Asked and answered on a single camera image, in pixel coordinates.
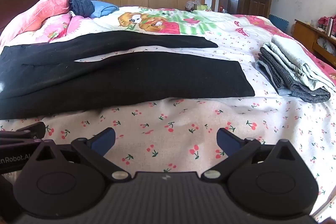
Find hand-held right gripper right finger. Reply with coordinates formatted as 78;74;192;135
201;127;306;182

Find stack of folded clothes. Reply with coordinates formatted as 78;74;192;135
262;34;336;91

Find blue foam mat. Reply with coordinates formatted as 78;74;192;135
269;14;289;35

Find wooden nightstand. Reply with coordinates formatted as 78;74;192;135
292;19;336;68

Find pink strawberry print quilt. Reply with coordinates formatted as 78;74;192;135
33;11;91;43

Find grey folded pants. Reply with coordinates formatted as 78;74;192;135
259;47;331;103

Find red cloth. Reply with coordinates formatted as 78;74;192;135
317;16;336;28

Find blue cloth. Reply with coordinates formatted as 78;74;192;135
89;0;119;18

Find pink pillow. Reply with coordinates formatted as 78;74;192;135
7;0;71;33

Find metal thermos bottle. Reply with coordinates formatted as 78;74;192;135
326;17;335;37

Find clear plastic bags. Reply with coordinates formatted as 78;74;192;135
184;0;211;12

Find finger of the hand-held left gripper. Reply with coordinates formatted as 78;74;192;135
0;122;47;146

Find black pants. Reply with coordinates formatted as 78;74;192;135
0;30;256;120

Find dark navy knitted garment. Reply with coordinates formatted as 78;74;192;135
62;0;95;18

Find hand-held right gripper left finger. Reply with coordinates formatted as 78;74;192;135
28;127;132;183

